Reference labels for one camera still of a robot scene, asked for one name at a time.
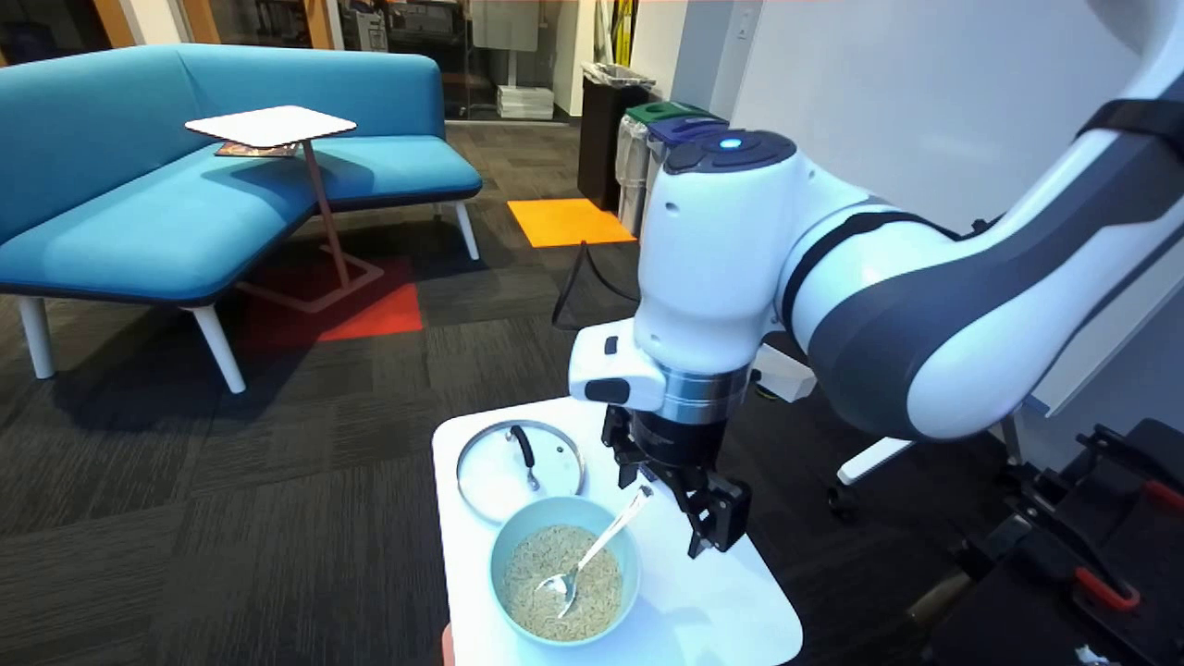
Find grey bin green lid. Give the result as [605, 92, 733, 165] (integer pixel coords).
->
[613, 101, 696, 237]

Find red black bar clamp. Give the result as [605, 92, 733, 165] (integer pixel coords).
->
[1071, 562, 1149, 619]

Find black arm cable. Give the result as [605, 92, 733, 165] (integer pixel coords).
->
[549, 237, 643, 332]

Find black waste bin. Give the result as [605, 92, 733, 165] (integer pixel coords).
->
[575, 68, 660, 214]

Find small white floor box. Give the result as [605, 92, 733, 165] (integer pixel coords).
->
[497, 82, 560, 127]

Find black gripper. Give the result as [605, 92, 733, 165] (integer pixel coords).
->
[600, 404, 756, 562]

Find white side table orange frame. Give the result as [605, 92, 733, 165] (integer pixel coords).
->
[183, 101, 388, 319]
[431, 397, 808, 666]

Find glass pot lid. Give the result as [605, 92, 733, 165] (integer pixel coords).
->
[452, 417, 594, 528]

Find long blue sofa white legs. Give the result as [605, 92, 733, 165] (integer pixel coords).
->
[0, 42, 490, 401]

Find large whiteboard on stand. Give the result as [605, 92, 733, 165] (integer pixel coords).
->
[724, 0, 1184, 488]

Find silver metal spoon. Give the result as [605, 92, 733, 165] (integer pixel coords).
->
[538, 481, 657, 625]

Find light blue bowl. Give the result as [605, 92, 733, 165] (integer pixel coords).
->
[490, 493, 643, 651]

